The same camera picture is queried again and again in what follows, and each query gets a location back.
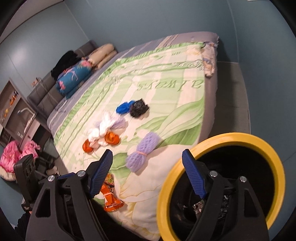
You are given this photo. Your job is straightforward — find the pink slippers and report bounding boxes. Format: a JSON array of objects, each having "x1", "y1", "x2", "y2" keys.
[{"x1": 1, "y1": 141, "x2": 41, "y2": 181}]

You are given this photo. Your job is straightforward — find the green floral bed quilt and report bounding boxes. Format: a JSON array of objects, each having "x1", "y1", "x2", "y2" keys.
[{"x1": 53, "y1": 41, "x2": 218, "y2": 241}]

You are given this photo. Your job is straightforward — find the bed with grey headboard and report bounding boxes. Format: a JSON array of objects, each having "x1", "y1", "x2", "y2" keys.
[{"x1": 26, "y1": 31, "x2": 220, "y2": 241}]

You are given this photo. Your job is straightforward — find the black clothing pile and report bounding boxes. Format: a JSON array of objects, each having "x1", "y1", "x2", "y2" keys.
[{"x1": 51, "y1": 50, "x2": 81, "y2": 80}]

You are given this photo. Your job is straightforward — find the wall power socket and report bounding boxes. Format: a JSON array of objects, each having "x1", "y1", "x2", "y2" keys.
[{"x1": 31, "y1": 77, "x2": 42, "y2": 87}]

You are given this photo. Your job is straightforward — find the beige folded quilt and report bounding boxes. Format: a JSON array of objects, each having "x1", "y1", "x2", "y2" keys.
[{"x1": 86, "y1": 43, "x2": 117, "y2": 69}]

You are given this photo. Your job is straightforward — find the black bag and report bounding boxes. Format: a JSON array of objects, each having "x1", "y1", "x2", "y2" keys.
[{"x1": 129, "y1": 99, "x2": 149, "y2": 118}]

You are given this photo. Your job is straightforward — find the black charging cable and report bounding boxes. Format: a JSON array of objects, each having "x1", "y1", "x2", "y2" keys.
[{"x1": 54, "y1": 97, "x2": 69, "y2": 114}]

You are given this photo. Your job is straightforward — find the blue floral folded quilt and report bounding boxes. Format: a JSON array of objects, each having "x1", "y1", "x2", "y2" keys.
[{"x1": 56, "y1": 59, "x2": 93, "y2": 99}]

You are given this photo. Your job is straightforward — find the yellow rimmed black trash bin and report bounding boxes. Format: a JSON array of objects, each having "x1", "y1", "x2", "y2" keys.
[{"x1": 157, "y1": 133, "x2": 285, "y2": 240}]

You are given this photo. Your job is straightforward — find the white shelf unit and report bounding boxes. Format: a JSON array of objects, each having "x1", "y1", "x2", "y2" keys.
[{"x1": 1, "y1": 79, "x2": 50, "y2": 150}]

